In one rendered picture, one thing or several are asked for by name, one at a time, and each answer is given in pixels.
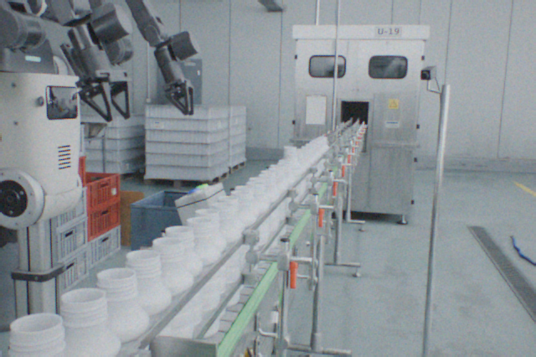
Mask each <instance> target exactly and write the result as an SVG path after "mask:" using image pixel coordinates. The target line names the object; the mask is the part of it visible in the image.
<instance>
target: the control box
mask: <svg viewBox="0 0 536 357"><path fill-rule="evenodd" d="M222 196H226V193H225V191H224V186H223V184H222V183H218V184H216V185H212V186H210V185H209V186H207V187H205V188H202V189H200V190H199V191H197V192H194V193H191V194H187V195H185V196H183V197H182V198H180V199H177V200H175V202H174V203H175V205H176V207H177V211H178V214H179V217H180V219H181V221H182V224H183V226H187V219H188V218H193V217H195V211H196V210H211V209H212V204H215V203H218V197H222Z"/></svg>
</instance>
